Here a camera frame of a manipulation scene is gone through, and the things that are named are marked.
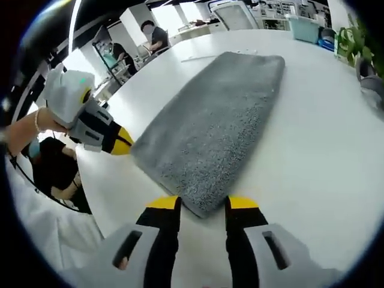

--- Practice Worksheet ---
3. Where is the person's white coat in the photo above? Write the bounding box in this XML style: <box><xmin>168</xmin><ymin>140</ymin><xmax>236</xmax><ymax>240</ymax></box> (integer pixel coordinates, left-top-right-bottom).
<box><xmin>8</xmin><ymin>155</ymin><xmax>106</xmax><ymax>272</ymax></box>

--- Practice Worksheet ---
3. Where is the small blue basket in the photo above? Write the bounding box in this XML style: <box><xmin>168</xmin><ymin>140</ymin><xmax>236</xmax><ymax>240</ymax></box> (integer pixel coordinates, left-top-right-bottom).
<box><xmin>317</xmin><ymin>28</ymin><xmax>337</xmax><ymax>50</ymax></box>

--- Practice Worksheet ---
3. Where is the black cable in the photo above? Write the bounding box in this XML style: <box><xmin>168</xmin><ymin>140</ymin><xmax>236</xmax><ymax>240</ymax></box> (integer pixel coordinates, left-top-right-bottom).
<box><xmin>5</xmin><ymin>149</ymin><xmax>91</xmax><ymax>214</ymax></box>

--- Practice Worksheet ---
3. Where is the green potted plant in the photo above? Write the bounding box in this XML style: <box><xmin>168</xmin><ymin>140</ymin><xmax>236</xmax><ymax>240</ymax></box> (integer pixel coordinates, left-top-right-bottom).
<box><xmin>338</xmin><ymin>17</ymin><xmax>376</xmax><ymax>67</ymax></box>

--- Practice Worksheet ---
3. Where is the person's left hand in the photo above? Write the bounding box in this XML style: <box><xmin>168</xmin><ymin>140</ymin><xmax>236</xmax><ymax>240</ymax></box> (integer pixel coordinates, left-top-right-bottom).
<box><xmin>38</xmin><ymin>107</ymin><xmax>73</xmax><ymax>133</ymax></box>

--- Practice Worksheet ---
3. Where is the grey towel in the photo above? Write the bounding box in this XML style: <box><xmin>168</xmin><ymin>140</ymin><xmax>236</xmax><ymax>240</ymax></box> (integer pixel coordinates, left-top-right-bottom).
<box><xmin>130</xmin><ymin>51</ymin><xmax>286</xmax><ymax>220</ymax></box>

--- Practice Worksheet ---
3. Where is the flat white strip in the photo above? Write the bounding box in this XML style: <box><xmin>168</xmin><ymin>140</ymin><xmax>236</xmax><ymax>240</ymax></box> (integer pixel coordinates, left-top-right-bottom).
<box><xmin>180</xmin><ymin>53</ymin><xmax>217</xmax><ymax>63</ymax></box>

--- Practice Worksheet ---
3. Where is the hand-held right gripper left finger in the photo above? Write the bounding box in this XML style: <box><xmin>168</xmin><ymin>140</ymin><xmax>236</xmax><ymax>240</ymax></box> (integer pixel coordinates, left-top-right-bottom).
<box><xmin>97</xmin><ymin>196</ymin><xmax>182</xmax><ymax>288</ymax></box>

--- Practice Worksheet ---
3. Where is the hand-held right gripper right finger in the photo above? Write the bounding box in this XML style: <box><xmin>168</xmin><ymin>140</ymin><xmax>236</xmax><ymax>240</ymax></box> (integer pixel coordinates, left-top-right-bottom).
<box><xmin>224</xmin><ymin>194</ymin><xmax>334</xmax><ymax>288</ymax></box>

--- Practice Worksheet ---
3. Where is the green storage box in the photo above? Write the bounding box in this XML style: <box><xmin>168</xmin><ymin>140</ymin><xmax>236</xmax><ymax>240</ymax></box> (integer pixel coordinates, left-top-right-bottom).
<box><xmin>287</xmin><ymin>14</ymin><xmax>321</xmax><ymax>43</ymax></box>

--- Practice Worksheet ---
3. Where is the person's black shirt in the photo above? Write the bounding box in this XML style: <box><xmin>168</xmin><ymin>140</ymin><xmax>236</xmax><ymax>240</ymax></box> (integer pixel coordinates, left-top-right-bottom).
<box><xmin>31</xmin><ymin>137</ymin><xmax>92</xmax><ymax>214</ymax></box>

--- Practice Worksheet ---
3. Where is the black metal rack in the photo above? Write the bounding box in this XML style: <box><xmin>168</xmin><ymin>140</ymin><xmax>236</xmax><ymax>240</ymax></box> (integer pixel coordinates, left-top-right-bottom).
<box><xmin>92</xmin><ymin>41</ymin><xmax>121</xmax><ymax>88</ymax></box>

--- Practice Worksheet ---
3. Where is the white mesh chair back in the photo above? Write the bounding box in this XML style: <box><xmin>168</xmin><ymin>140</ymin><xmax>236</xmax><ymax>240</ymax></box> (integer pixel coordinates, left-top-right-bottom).
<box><xmin>214</xmin><ymin>1</ymin><xmax>259</xmax><ymax>31</ymax></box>

